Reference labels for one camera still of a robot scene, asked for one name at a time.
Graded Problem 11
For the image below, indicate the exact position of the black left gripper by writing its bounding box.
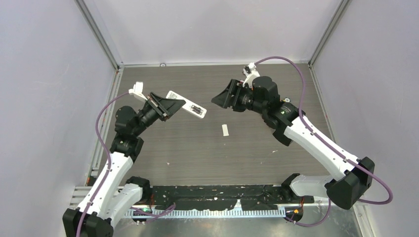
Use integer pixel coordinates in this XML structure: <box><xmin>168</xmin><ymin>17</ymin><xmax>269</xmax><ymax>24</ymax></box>
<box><xmin>133</xmin><ymin>92</ymin><xmax>185</xmax><ymax>136</ymax></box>

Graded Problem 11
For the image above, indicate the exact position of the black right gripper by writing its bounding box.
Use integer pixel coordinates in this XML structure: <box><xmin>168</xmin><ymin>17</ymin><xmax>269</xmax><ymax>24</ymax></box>
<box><xmin>211</xmin><ymin>79</ymin><xmax>266</xmax><ymax>115</ymax></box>

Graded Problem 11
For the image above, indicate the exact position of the white remote control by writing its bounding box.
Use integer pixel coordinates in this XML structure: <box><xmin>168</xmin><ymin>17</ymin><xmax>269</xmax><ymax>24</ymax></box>
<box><xmin>166</xmin><ymin>90</ymin><xmax>207</xmax><ymax>119</ymax></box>

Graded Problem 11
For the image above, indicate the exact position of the white battery cover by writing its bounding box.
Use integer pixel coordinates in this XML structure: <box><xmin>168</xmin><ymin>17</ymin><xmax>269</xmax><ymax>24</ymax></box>
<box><xmin>222</xmin><ymin>124</ymin><xmax>229</xmax><ymax>136</ymax></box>

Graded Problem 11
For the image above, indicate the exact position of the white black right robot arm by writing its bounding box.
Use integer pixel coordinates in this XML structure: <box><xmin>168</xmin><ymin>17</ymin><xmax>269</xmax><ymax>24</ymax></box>
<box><xmin>211</xmin><ymin>76</ymin><xmax>375</xmax><ymax>210</ymax></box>

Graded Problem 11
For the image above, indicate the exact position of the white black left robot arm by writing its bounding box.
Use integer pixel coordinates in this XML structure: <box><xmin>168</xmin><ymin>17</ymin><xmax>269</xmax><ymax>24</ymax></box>
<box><xmin>62</xmin><ymin>92</ymin><xmax>186</xmax><ymax>237</ymax></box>

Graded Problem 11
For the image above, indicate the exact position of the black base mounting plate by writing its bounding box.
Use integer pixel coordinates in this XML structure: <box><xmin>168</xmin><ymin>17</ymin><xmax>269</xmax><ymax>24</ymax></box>
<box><xmin>142</xmin><ymin>185</ymin><xmax>314</xmax><ymax>211</ymax></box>

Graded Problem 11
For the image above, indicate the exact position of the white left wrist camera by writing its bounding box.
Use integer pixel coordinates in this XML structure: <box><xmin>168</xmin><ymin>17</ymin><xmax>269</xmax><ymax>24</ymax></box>
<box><xmin>128</xmin><ymin>81</ymin><xmax>148</xmax><ymax>102</ymax></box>

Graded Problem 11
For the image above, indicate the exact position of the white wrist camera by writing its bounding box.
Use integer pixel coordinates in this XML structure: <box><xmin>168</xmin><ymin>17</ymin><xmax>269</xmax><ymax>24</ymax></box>
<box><xmin>242</xmin><ymin>62</ymin><xmax>260</xmax><ymax>88</ymax></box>
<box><xmin>128</xmin><ymin>81</ymin><xmax>148</xmax><ymax>102</ymax></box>

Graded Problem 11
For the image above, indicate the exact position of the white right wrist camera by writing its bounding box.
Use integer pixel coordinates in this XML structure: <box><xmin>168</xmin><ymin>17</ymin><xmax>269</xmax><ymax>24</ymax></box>
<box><xmin>242</xmin><ymin>62</ymin><xmax>260</xmax><ymax>88</ymax></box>

